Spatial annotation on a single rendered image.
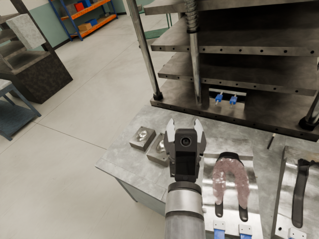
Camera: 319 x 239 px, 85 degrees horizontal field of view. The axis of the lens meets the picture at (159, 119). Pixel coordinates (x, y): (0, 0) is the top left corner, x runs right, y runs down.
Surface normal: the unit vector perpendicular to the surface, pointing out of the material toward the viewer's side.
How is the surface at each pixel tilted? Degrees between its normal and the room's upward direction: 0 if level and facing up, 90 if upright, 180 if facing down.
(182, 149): 58
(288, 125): 0
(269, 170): 0
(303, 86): 0
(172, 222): 28
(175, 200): 19
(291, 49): 90
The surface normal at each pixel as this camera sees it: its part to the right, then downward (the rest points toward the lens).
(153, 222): -0.22, -0.69
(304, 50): -0.49, 0.69
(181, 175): -0.16, 0.23
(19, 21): 0.86, 0.19
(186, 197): 0.03, -0.69
